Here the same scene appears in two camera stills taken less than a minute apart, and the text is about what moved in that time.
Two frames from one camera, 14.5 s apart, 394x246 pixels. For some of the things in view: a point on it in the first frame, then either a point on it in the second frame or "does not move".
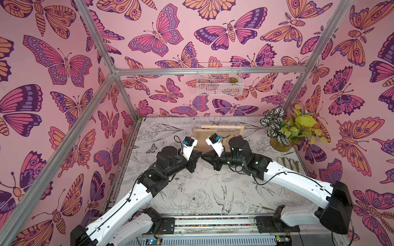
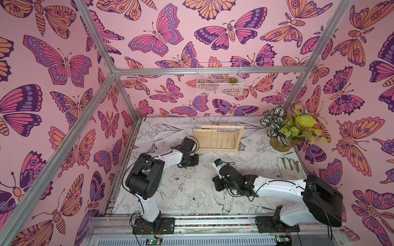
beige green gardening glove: [289, 163] does not move
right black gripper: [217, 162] to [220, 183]
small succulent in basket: [232, 80] does not move
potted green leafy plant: [284, 131] does not move
